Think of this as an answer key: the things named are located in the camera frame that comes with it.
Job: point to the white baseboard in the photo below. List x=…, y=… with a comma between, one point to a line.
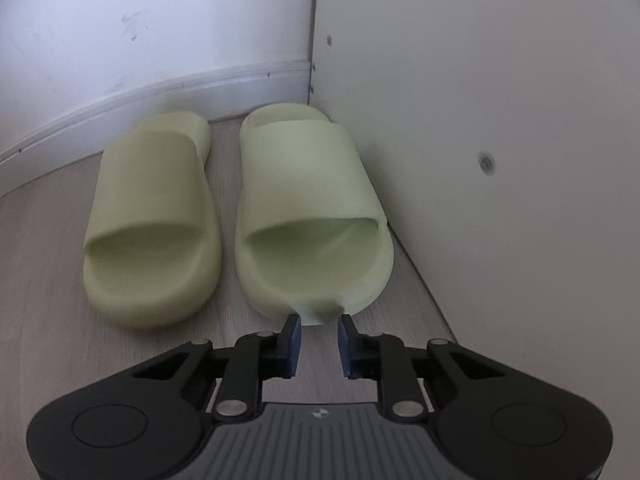
x=225, y=87

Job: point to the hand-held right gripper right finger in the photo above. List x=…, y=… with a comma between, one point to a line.
x=345, y=345

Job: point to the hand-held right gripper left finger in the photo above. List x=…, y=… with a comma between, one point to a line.
x=292, y=345

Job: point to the light green slide sandal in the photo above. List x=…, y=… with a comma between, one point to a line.
x=300, y=170
x=150, y=185

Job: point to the white cabinet side panel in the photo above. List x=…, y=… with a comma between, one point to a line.
x=475, y=85

